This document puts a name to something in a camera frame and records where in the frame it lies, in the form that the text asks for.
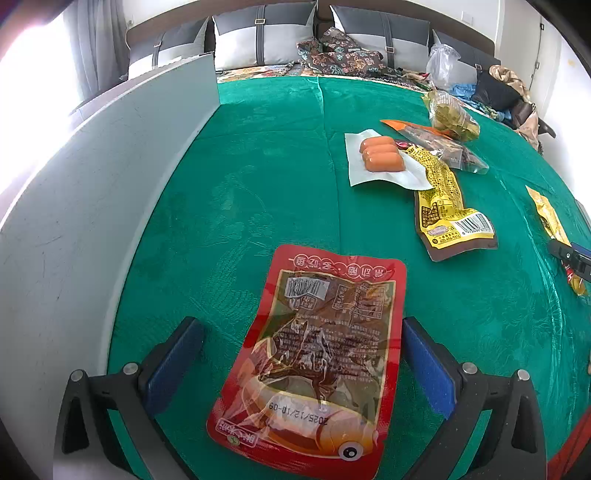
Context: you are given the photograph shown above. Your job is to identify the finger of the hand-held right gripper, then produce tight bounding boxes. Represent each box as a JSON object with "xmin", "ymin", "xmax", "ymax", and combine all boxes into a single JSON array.
[
  {"xmin": 549, "ymin": 240, "xmax": 591, "ymax": 259},
  {"xmin": 566, "ymin": 255, "xmax": 591, "ymax": 283}
]

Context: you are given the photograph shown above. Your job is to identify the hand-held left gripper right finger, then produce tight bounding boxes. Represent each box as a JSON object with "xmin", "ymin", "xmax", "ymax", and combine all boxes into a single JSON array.
[{"xmin": 401, "ymin": 316, "xmax": 548, "ymax": 480}]

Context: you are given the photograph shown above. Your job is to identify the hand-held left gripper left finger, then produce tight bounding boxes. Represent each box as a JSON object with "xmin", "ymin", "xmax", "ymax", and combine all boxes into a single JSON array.
[{"xmin": 55, "ymin": 316, "xmax": 206, "ymax": 480}]

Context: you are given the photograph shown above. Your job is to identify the gold brown snack packet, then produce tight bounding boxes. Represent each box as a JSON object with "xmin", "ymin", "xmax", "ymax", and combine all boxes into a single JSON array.
[{"xmin": 526, "ymin": 186, "xmax": 588, "ymax": 296}]

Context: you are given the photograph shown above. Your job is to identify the red fish snack packet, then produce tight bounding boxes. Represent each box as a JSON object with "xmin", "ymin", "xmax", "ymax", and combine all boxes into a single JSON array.
[{"xmin": 206, "ymin": 244, "xmax": 408, "ymax": 478}]

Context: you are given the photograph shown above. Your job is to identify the yellow snack packet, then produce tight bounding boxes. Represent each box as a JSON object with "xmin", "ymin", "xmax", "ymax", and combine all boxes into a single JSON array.
[{"xmin": 399, "ymin": 143, "xmax": 499, "ymax": 263}]

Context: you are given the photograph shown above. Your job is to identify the orange meat snack packet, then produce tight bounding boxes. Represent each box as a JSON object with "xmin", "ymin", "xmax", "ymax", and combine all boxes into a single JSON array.
[{"xmin": 380, "ymin": 119, "xmax": 489, "ymax": 175}]

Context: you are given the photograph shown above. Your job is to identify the gold candy packet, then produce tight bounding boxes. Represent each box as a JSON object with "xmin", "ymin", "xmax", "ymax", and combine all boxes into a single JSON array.
[{"xmin": 422, "ymin": 90, "xmax": 481, "ymax": 143}]

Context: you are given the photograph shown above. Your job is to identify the white cardboard box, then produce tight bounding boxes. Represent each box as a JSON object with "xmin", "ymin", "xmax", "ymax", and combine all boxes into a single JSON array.
[{"xmin": 0, "ymin": 52, "xmax": 221, "ymax": 435}]

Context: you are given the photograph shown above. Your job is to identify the white sausage packet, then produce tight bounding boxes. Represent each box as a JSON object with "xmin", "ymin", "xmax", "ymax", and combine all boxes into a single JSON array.
[{"xmin": 345, "ymin": 129, "xmax": 435, "ymax": 191}]

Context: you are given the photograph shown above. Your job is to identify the brown wooden armchair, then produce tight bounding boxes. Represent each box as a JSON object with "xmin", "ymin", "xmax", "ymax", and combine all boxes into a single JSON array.
[{"xmin": 512, "ymin": 104, "xmax": 557, "ymax": 153}]

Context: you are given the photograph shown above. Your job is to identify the orange red cloth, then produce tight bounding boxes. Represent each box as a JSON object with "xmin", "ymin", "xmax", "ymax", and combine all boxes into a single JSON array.
[{"xmin": 547, "ymin": 415, "xmax": 591, "ymax": 480}]

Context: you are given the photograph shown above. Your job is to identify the beige blanket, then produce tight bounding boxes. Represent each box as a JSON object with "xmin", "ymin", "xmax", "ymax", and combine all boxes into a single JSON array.
[{"xmin": 489, "ymin": 65, "xmax": 541, "ymax": 139}]

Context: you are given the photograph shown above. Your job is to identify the green tablecloth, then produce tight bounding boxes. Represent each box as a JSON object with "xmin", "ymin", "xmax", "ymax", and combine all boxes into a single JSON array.
[{"xmin": 106, "ymin": 75, "xmax": 591, "ymax": 480}]

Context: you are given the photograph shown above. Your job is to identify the white door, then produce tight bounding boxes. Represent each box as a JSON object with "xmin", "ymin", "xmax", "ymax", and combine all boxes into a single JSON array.
[{"xmin": 501, "ymin": 0, "xmax": 561, "ymax": 88}]

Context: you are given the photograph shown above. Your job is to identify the grey white pillows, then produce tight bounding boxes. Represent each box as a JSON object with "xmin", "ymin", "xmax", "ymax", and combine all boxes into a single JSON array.
[{"xmin": 318, "ymin": 0, "xmax": 502, "ymax": 61}]

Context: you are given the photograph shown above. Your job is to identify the clear plastic bag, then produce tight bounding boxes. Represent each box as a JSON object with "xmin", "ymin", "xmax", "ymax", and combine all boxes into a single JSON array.
[{"xmin": 426, "ymin": 44, "xmax": 462, "ymax": 90}]

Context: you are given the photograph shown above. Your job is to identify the large window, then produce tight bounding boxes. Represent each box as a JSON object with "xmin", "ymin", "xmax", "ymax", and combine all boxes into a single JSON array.
[{"xmin": 0, "ymin": 18, "xmax": 93, "ymax": 195}]

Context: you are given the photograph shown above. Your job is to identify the dark floral cloth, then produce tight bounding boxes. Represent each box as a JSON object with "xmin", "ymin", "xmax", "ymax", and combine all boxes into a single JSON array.
[{"xmin": 295, "ymin": 27, "xmax": 407, "ymax": 77}]

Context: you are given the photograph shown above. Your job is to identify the grey curtain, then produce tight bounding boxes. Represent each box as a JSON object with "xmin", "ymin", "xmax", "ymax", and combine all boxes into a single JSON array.
[{"xmin": 65, "ymin": 0, "xmax": 132, "ymax": 97}]

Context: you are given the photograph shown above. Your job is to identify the brown headboard panel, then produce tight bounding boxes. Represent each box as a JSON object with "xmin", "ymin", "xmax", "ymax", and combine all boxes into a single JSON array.
[{"xmin": 126, "ymin": 4, "xmax": 213, "ymax": 35}]

